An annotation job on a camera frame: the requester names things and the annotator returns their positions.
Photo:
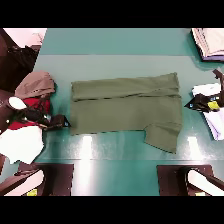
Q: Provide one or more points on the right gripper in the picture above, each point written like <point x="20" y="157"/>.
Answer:
<point x="197" y="102"/>

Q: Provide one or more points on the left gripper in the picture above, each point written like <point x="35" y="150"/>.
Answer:
<point x="59" y="122"/>

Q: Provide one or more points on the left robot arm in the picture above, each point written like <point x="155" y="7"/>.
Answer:
<point x="16" y="103"/>

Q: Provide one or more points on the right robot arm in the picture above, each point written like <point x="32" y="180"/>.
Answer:
<point x="203" y="180"/>

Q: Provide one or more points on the white garment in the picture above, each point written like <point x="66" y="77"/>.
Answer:
<point x="206" y="88"/>
<point x="21" y="143"/>

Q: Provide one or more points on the red garment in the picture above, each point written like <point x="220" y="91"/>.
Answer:
<point x="42" y="104"/>

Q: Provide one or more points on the brown garment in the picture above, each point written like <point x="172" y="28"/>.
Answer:
<point x="36" y="84"/>

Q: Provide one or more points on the beige garment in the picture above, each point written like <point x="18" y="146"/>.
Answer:
<point x="211" y="40"/>

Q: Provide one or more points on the olive green T-shirt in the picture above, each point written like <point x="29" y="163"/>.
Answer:
<point x="126" y="110"/>

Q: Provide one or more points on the black garment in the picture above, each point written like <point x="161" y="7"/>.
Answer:
<point x="22" y="61"/>

